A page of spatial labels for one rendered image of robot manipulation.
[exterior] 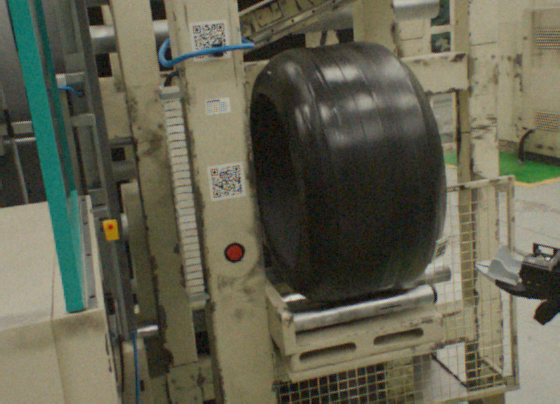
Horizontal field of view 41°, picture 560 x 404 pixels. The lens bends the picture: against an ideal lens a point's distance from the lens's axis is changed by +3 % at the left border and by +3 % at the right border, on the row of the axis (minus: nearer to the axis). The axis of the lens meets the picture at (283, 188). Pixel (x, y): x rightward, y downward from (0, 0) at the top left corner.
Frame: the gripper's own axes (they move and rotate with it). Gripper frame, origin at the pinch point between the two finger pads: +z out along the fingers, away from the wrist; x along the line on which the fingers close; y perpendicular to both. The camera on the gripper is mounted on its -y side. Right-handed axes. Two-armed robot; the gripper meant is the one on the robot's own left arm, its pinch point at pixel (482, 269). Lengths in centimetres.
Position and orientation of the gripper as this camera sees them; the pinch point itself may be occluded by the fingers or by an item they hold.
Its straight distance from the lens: 158.9
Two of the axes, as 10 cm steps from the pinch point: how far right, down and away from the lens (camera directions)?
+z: -8.3, -1.9, 5.2
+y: -1.5, -8.3, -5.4
